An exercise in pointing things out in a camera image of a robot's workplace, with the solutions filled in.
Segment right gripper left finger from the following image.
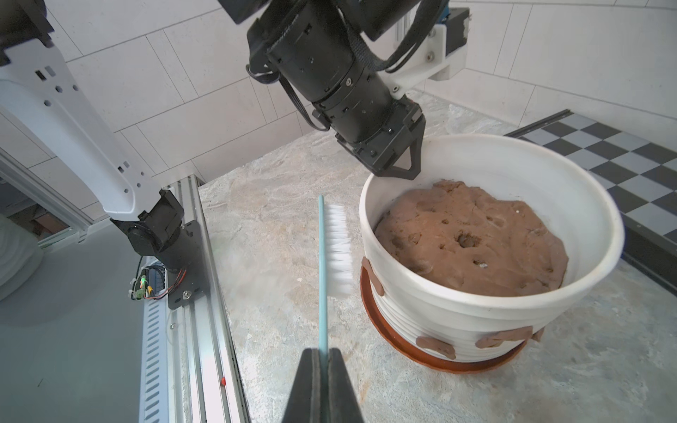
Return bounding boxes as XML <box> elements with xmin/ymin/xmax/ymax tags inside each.
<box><xmin>282</xmin><ymin>348</ymin><xmax>321</xmax><ymax>423</ymax></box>

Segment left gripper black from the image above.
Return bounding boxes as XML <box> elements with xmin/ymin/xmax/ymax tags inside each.
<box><xmin>317</xmin><ymin>95</ymin><xmax>426</xmax><ymax>180</ymax></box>

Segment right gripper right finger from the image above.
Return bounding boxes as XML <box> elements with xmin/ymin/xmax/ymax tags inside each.
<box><xmin>327</xmin><ymin>348</ymin><xmax>364</xmax><ymax>423</ymax></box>

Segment white ceramic pot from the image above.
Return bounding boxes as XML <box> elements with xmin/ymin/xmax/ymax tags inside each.
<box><xmin>359</xmin><ymin>134</ymin><xmax>625</xmax><ymax>363</ymax></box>

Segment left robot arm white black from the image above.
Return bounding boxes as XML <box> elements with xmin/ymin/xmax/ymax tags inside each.
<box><xmin>1</xmin><ymin>1</ymin><xmax>445</xmax><ymax>271</ymax></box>

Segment brown mud in pot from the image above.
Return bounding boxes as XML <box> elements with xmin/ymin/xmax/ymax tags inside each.
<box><xmin>375</xmin><ymin>180</ymin><xmax>569</xmax><ymax>297</ymax></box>

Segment mud patch on pot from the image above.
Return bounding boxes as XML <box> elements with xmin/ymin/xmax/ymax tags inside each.
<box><xmin>416</xmin><ymin>336</ymin><xmax>456</xmax><ymax>361</ymax></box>

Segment terracotta saucer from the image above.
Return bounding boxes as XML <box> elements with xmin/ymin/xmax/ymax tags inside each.
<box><xmin>360</xmin><ymin>257</ymin><xmax>527</xmax><ymax>375</ymax></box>

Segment black grey checkerboard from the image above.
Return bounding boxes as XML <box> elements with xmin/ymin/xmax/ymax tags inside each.
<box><xmin>508</xmin><ymin>109</ymin><xmax>676</xmax><ymax>294</ymax></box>

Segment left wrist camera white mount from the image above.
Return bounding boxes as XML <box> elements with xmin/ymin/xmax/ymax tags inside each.
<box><xmin>380</xmin><ymin>7</ymin><xmax>471</xmax><ymax>99</ymax></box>

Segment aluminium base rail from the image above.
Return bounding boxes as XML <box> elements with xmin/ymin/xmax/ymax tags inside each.
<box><xmin>139</xmin><ymin>176</ymin><xmax>250</xmax><ymax>422</ymax></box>

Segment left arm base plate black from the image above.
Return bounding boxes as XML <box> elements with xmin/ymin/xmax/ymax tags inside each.
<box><xmin>167</xmin><ymin>220</ymin><xmax>210</xmax><ymax>310</ymax></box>

